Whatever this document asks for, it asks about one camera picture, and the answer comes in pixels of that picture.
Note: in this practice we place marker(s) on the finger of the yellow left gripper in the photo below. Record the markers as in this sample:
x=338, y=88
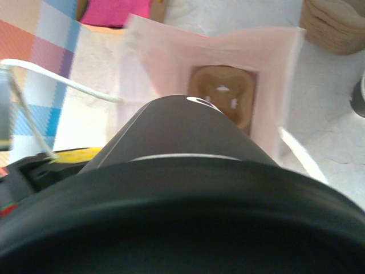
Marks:
x=77, y=155

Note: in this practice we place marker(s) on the black paper coffee cup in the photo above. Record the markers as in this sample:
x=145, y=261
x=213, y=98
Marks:
x=176, y=131

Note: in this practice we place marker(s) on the black plastic cup lid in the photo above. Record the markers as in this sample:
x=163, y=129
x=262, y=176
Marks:
x=182, y=222

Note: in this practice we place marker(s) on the white red paper bag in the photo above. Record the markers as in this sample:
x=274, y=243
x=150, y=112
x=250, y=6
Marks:
x=228, y=48

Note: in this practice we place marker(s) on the brown pulp cup carrier stack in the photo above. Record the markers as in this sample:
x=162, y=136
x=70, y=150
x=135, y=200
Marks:
x=333, y=25

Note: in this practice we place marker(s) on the stack of paper cups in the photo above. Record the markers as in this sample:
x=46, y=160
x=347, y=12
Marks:
x=359, y=97

